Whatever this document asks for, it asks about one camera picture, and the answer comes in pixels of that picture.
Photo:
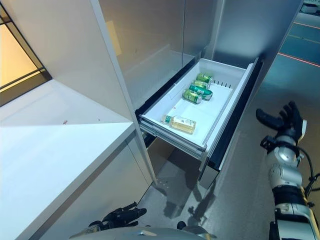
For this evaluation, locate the yellow tea bottle white cap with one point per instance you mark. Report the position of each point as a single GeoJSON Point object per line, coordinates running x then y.
{"type": "Point", "coordinates": [180, 123]}

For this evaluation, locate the stainless steel fridge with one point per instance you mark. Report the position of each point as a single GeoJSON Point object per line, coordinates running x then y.
{"type": "Point", "coordinates": [162, 30]}

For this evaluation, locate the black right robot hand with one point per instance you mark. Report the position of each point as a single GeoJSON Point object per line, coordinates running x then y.
{"type": "Point", "coordinates": [291, 125]}

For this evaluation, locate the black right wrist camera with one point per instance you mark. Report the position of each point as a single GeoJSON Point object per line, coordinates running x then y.
{"type": "Point", "coordinates": [267, 143]}

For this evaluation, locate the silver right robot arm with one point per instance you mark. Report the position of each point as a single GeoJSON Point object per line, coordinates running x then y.
{"type": "Point", "coordinates": [285, 175]}

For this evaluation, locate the white counter cabinet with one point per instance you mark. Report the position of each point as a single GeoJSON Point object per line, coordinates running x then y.
{"type": "Point", "coordinates": [120, 180]}

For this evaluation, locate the light green drink can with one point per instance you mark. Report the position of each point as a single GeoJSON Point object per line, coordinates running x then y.
{"type": "Point", "coordinates": [200, 83]}
{"type": "Point", "coordinates": [203, 77]}
{"type": "Point", "coordinates": [192, 96]}

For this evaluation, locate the dark green drink can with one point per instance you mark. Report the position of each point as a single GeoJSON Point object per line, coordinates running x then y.
{"type": "Point", "coordinates": [203, 93]}

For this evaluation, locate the grey robot torso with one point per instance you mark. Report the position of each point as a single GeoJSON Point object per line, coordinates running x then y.
{"type": "Point", "coordinates": [142, 233]}

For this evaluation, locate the black right robot foot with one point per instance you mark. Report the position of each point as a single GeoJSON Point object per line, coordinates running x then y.
{"type": "Point", "coordinates": [181, 225]}

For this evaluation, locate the white fridge drawer steel front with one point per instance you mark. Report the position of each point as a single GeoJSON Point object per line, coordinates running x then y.
{"type": "Point", "coordinates": [225, 100]}

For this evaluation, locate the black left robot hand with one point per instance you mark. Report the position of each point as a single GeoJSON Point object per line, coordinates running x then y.
{"type": "Point", "coordinates": [125, 215]}

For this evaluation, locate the black framed lit window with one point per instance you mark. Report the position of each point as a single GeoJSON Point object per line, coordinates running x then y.
{"type": "Point", "coordinates": [15, 55]}

